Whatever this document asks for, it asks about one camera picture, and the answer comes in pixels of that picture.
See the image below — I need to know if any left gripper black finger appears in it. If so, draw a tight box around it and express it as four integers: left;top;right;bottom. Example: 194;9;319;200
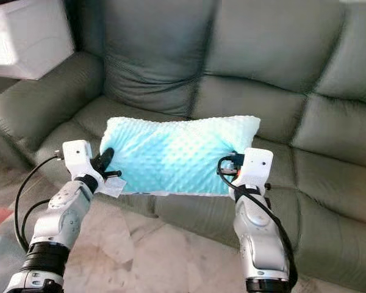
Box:
95;148;115;173

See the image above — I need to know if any teal dotted minky pillow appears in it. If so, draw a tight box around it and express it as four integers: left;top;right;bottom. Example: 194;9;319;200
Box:
99;115;262;197

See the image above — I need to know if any dark green leather sofa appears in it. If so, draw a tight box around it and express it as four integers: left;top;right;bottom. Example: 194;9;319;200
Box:
0;0;366;293

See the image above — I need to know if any white plastic drawer box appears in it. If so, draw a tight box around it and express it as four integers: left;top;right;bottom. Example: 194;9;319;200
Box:
0;0;76;81

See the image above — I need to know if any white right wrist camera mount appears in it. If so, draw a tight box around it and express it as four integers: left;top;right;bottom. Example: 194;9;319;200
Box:
235;148;274;196

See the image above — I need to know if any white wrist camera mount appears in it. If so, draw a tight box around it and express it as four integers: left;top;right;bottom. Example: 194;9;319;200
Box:
62;140;99;181
235;148;274;196

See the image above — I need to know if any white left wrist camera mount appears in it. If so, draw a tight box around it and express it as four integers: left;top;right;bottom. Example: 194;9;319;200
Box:
62;140;99;181

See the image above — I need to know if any long black left arm cable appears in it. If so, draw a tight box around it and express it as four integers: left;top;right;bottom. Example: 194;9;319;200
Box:
14;151;65;254

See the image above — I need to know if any short black left arm cable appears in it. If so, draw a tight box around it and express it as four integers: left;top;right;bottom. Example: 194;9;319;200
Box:
21;198;52;243

